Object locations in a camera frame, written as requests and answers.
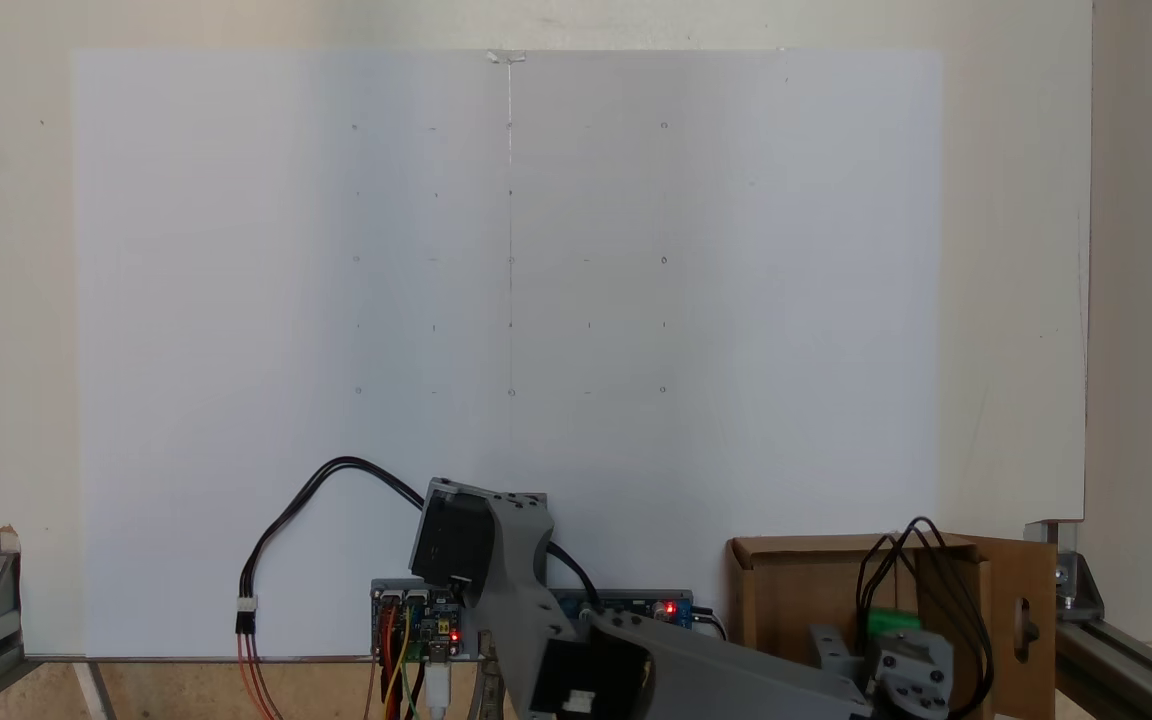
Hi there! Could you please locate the black cable with white connector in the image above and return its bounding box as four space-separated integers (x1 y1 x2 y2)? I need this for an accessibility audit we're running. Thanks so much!
234 456 429 635

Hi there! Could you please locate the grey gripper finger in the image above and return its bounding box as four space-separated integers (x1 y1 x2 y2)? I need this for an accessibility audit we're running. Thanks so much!
806 625 872 696

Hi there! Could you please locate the red orange wire pair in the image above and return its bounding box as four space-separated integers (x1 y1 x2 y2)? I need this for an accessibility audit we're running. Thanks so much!
238 632 282 720

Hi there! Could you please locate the yellow jumper wire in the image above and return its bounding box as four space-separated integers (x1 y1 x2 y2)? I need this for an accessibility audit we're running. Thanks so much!
388 605 413 720

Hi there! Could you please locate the circuit board with jumper wires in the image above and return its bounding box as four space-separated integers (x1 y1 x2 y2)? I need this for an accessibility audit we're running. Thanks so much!
370 580 487 663

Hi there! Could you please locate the grey metal bar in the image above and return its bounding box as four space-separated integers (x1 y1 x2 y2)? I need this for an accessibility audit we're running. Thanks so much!
74 660 119 720

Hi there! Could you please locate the white paper sheet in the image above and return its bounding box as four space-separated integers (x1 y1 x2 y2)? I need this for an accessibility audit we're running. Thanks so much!
73 48 943 661

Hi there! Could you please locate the brown cardboard box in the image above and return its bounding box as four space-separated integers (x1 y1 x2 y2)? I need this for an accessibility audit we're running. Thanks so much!
728 531 1057 720

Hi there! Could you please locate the white USB cable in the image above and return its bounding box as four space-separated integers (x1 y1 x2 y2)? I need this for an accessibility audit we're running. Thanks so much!
424 655 453 720

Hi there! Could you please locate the green die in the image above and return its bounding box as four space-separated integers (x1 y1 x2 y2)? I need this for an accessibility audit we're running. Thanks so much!
866 608 923 641

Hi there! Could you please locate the red jumper wire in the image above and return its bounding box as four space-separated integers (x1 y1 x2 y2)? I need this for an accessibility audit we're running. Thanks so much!
382 605 399 720

